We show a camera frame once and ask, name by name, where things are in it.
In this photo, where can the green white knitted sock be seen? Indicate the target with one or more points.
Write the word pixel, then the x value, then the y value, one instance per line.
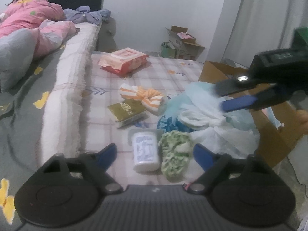
pixel 174 154

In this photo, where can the grey flower print bedsheet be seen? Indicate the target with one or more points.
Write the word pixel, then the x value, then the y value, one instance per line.
pixel 21 125

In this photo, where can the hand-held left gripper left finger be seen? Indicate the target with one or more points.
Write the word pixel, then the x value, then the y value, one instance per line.
pixel 108 152

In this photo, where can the purple clothes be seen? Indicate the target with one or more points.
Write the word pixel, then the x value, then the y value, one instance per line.
pixel 91 16

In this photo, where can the small open cardboard box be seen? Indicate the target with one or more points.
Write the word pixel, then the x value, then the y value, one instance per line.
pixel 190 50

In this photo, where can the white curtain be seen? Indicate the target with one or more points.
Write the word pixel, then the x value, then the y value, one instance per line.
pixel 264 16

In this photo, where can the green box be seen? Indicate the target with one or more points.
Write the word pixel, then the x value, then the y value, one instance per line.
pixel 168 51

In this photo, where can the person's right hand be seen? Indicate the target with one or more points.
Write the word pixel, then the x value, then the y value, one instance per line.
pixel 303 116

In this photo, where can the plaid printed bedsheet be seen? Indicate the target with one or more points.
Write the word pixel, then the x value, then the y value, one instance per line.
pixel 103 130

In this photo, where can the white fringed blanket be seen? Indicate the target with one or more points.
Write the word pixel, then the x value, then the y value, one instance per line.
pixel 65 96

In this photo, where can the grey pillow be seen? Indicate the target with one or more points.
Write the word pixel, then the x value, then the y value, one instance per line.
pixel 14 57

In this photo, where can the white plastic tub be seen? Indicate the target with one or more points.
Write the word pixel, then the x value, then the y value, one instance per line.
pixel 145 151

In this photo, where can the pink packets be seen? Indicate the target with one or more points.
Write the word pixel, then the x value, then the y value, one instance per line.
pixel 185 35

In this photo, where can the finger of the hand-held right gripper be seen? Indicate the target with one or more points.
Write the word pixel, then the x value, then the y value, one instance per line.
pixel 231 85
pixel 238 104

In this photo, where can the white plastic bag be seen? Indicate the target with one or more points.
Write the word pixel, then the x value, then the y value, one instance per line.
pixel 211 134

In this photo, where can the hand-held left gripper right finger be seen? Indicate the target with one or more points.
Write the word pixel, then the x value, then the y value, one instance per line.
pixel 202 156

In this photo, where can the olive tissue pack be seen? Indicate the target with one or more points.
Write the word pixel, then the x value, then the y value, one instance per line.
pixel 126 109

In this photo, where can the red wet wipes pack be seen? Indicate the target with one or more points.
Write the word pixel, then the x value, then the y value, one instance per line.
pixel 125 60

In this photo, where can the large cardboard box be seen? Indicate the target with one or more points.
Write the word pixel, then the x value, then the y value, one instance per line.
pixel 272 134

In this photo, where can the pink patterned quilt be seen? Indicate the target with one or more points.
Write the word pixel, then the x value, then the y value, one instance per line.
pixel 28 16

